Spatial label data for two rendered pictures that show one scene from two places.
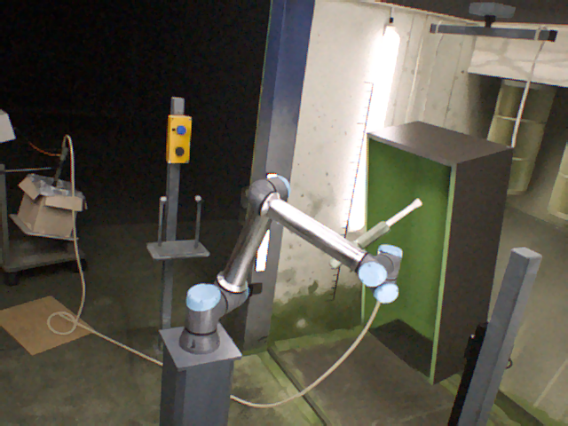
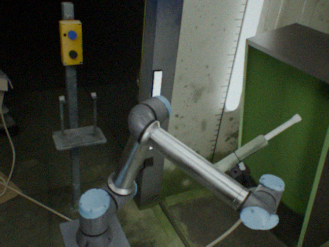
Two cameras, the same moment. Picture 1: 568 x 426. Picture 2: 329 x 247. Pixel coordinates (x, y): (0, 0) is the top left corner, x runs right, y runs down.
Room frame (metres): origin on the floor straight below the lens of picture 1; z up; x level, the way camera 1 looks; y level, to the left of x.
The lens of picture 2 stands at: (0.80, -0.01, 2.10)
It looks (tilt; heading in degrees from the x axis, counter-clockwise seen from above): 31 degrees down; 0
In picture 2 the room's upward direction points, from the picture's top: 7 degrees clockwise
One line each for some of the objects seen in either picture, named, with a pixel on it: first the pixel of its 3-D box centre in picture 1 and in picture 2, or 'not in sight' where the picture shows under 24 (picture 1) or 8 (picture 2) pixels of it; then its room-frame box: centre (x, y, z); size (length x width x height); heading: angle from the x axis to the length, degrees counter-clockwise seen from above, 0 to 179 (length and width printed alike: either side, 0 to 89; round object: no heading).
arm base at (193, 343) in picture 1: (200, 333); (94, 230); (2.01, 0.29, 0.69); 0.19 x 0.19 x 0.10
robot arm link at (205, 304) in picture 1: (203, 306); (95, 210); (2.02, 0.29, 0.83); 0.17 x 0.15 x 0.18; 151
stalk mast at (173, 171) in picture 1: (169, 234); (73, 122); (2.83, 0.65, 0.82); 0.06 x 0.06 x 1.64; 30
